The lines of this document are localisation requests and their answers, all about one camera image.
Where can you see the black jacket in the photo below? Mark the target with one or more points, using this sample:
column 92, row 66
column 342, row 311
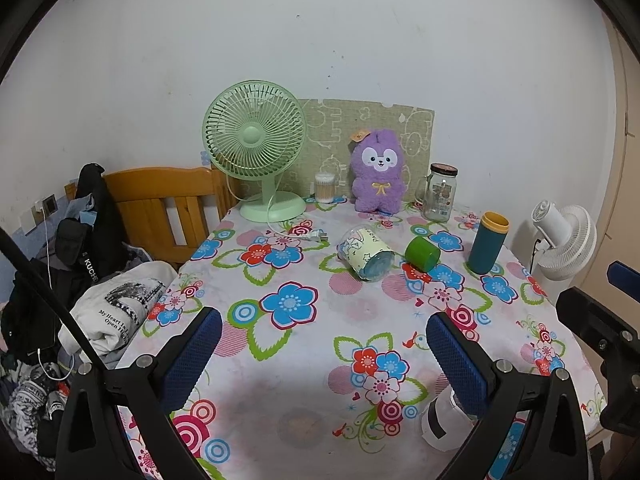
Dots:
column 105, row 230

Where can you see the purple plush toy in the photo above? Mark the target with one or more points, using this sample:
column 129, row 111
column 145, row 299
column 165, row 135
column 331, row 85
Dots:
column 377, row 180

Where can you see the green plastic cup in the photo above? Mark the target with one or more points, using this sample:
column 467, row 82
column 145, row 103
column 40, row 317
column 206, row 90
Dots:
column 422, row 254

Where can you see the white roll with black stripe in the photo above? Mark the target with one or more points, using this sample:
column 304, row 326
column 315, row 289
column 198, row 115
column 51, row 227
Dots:
column 445, row 422

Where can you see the beige patterned mat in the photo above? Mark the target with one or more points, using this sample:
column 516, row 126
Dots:
column 325, row 125

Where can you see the wall socket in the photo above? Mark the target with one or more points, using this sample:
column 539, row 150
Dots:
column 49, row 203

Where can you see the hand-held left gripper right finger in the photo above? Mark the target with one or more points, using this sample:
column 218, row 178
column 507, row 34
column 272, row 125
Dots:
column 457, row 365

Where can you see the white desk fan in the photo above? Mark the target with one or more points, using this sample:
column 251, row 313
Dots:
column 570, row 240

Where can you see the cotton swab container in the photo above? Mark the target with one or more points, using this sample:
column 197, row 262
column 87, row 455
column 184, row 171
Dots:
column 325, row 190

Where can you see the white printed t-shirt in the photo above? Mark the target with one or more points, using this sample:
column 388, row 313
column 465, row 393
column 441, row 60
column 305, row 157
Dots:
column 115, row 305

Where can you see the dark clothes pile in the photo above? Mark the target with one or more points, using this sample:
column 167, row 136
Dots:
column 30, row 310

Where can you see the wooden chair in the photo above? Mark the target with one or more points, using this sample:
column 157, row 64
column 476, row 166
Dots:
column 150, row 195

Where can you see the glass jar mug with lid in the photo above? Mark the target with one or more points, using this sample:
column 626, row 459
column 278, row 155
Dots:
column 440, row 197

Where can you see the floral tablecloth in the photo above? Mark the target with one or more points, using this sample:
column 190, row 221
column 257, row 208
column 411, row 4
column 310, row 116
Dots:
column 310, row 340

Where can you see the green desk fan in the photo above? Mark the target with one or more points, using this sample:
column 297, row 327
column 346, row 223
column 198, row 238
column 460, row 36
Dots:
column 250, row 135

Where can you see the clear printed plastic cup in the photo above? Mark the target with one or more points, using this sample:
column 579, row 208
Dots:
column 367, row 255

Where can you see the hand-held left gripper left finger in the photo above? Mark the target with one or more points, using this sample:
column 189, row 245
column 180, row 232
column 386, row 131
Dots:
column 192, row 355

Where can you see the patterned grey cloth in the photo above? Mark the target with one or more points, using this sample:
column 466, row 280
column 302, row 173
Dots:
column 27, row 400

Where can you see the teal tumbler with yellow lid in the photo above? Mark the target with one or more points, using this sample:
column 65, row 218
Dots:
column 487, row 247

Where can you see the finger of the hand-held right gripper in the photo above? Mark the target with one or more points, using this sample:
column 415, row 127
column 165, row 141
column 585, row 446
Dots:
column 622, row 274
column 590, row 317

